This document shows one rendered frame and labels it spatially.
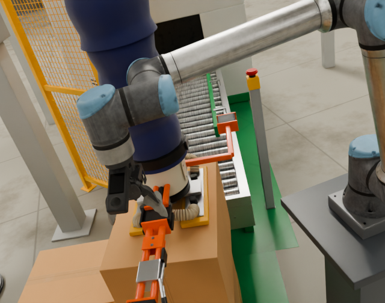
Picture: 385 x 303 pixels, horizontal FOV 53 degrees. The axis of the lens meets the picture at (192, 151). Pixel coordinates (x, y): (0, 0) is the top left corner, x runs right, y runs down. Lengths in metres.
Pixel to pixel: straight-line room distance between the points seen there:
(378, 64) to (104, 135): 0.67
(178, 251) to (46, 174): 1.72
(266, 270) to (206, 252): 1.18
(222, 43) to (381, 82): 0.41
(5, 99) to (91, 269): 1.24
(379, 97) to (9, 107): 2.16
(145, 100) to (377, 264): 0.99
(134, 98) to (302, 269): 1.80
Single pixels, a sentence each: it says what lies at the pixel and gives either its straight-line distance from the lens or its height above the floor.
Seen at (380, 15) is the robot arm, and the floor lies 1.59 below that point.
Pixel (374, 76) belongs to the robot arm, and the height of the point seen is 1.43.
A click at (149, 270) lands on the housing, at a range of 1.08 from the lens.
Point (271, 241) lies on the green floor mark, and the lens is 2.58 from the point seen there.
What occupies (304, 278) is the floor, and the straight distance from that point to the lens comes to 2.39.
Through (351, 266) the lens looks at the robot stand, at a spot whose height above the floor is 0.75.
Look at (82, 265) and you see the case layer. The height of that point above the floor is 0.54.
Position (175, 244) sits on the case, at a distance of 1.33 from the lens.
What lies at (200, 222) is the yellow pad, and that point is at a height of 0.97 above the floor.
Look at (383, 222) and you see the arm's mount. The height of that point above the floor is 0.80.
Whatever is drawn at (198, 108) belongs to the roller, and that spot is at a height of 0.53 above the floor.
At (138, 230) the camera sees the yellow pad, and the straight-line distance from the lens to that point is 1.40.
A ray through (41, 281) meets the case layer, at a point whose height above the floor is 0.54.
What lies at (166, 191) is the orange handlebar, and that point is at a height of 1.09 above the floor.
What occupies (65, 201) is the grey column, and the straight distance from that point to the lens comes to 2.98.
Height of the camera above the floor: 1.87
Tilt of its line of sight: 31 degrees down
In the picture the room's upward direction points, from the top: 14 degrees counter-clockwise
